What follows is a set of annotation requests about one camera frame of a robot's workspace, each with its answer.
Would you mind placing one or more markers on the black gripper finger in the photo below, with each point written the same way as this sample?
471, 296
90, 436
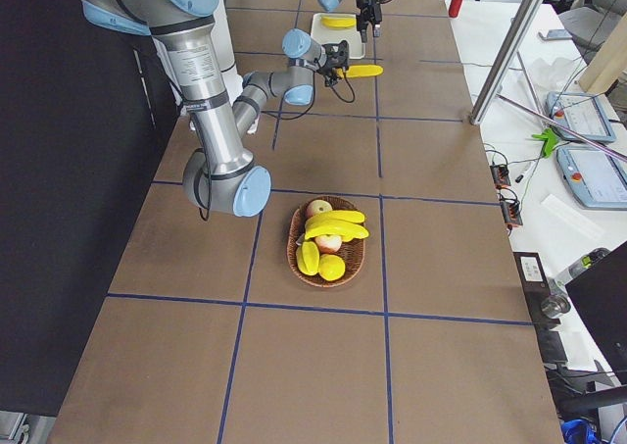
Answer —
331, 78
362, 27
376, 27

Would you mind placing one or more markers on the yellow banana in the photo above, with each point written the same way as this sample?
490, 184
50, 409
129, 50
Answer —
337, 22
336, 215
344, 229
363, 71

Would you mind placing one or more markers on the brown wicker basket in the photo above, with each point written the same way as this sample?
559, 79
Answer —
351, 253

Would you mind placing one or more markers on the cream bear print tray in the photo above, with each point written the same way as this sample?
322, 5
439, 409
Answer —
323, 35

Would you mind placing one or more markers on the pink peach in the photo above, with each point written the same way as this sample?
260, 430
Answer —
317, 206

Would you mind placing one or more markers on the yellow star fruit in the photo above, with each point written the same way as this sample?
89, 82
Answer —
307, 257

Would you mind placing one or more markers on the yellow lemon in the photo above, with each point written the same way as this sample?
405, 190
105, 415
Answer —
331, 267

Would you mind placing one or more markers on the green clamp tool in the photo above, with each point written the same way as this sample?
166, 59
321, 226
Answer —
550, 140

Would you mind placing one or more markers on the upper teach pendant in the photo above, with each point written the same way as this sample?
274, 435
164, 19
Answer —
581, 112

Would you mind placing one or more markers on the teach pendant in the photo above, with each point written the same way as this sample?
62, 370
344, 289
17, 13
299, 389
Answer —
597, 180
581, 112

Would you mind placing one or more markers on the lower teach pendant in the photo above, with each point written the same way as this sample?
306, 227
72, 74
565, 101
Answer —
597, 180

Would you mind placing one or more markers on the black monitor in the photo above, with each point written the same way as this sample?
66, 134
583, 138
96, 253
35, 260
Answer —
599, 297

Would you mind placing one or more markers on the aluminium frame post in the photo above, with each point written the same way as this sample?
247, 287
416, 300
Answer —
517, 31

